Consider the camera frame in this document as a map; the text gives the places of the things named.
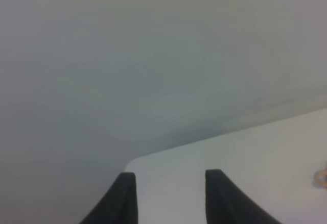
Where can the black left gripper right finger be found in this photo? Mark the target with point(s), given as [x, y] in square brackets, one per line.
[225, 203]

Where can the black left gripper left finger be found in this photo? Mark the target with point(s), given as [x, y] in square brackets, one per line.
[118, 205]

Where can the beige left cup saucer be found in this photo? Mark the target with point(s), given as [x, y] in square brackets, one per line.
[320, 178]

